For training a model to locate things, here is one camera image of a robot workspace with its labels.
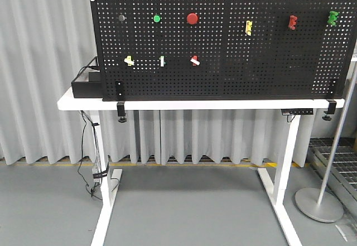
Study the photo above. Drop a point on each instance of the red lit toggle switch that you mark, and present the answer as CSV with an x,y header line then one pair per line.
x,y
195,61

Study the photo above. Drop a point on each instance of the yellow lit toggle switch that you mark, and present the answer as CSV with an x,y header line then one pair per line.
x,y
129,61

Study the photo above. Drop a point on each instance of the black perforated pegboard panel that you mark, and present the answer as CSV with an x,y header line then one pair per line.
x,y
273,63

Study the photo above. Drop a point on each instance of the lower red round push button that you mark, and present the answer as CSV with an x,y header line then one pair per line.
x,y
192,18

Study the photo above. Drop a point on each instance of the black open box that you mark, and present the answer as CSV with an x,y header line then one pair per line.
x,y
87,83

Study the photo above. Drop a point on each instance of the green round push button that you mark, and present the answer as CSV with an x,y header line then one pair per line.
x,y
156,18

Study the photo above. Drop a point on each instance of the white height adjustable table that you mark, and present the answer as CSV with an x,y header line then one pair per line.
x,y
275,189

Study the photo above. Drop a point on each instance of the black table control panel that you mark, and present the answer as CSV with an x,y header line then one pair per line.
x,y
299,111

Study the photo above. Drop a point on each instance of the grey curtain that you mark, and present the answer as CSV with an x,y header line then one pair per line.
x,y
44,43

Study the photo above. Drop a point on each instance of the grey round base pole stand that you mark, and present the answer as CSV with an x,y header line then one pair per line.
x,y
318,204

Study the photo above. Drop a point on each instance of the metal floor grate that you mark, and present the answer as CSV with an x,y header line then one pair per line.
x,y
342,178

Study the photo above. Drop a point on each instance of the green lit toggle switch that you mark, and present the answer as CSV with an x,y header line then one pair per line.
x,y
162,61

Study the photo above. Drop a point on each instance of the left black clamp bracket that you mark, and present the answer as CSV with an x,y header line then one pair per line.
x,y
120,96

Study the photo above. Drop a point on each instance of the black clamp bracket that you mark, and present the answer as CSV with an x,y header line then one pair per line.
x,y
332,103
120,96

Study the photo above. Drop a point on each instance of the yellow handle upper right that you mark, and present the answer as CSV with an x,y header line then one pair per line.
x,y
248,27

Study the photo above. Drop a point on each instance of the red handle upper right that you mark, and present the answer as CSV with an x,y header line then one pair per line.
x,y
292,22

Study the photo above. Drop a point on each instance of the right black clamp bracket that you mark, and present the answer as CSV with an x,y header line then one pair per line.
x,y
332,103

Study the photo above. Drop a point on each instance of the green handle upper right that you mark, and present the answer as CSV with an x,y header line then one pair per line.
x,y
332,19

